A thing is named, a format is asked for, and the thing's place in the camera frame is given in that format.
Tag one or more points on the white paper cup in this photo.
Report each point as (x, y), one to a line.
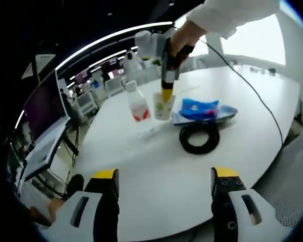
(161, 111)

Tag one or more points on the clear bag with blue pad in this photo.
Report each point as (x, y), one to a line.
(224, 113)

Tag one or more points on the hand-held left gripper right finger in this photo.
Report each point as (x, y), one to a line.
(222, 216)

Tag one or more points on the person's left hand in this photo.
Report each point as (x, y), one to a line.
(43, 214)

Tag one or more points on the clear plastic bottle red label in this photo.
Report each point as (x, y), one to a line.
(139, 103)

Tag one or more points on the tilted white stand table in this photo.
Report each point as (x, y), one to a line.
(40, 153)

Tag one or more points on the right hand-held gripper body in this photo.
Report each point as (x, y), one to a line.
(151, 44)

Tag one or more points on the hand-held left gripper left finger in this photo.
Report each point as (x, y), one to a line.
(106, 216)

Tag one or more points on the blue tissue packet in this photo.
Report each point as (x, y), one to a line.
(197, 107)

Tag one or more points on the large dark monitor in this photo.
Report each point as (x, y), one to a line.
(43, 108)

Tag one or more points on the white office chair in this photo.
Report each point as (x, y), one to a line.
(113, 87)
(87, 106)

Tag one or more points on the person's right hand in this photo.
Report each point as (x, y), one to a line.
(187, 35)

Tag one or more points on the long ceiling light strip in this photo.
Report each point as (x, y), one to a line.
(103, 41)

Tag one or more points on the white mesh chair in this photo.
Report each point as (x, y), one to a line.
(290, 209)

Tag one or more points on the bright window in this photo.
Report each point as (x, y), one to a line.
(255, 43)

